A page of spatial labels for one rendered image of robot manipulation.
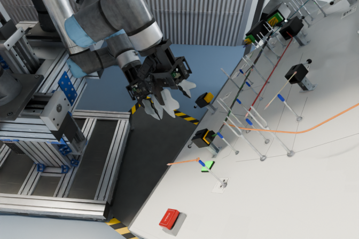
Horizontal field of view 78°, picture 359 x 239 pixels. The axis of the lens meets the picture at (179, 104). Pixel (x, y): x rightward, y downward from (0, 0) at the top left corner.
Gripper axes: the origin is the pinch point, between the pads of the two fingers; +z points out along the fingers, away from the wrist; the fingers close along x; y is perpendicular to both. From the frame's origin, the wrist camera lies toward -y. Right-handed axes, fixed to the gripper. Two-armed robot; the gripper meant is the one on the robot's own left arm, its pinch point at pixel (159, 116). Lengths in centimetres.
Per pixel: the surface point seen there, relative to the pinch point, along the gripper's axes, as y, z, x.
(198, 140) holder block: 7.6, 12.5, 10.2
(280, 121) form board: 12.9, 16.7, 33.5
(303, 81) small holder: 10.4, 10.1, 43.8
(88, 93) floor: -144, -60, -107
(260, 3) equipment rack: -58, -30, 64
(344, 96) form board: 21, 15, 47
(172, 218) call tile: 23.0, 25.2, -2.5
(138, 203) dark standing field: -76, 51, -71
